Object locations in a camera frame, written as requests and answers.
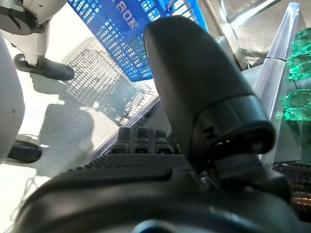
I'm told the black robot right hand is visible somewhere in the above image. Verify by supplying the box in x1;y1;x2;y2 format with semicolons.
11;15;304;233

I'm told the blue plastic shopping basket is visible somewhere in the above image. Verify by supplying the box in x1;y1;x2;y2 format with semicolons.
67;0;209;83

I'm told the robot right leg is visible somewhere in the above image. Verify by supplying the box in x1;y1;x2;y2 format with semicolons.
0;31;42;164

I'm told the clear plastic shelf edge rail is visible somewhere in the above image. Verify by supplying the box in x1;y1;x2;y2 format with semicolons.
252;56;287;136
266;2;302;60

